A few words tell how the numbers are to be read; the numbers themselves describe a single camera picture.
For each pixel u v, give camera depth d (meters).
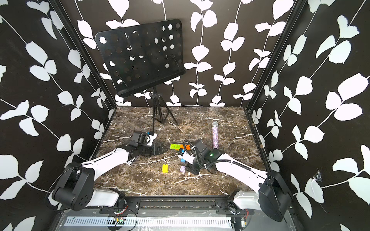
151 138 0.81
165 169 0.84
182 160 0.90
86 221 0.70
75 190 0.42
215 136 0.99
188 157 0.71
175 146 0.86
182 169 0.86
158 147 0.78
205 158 0.59
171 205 0.75
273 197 0.40
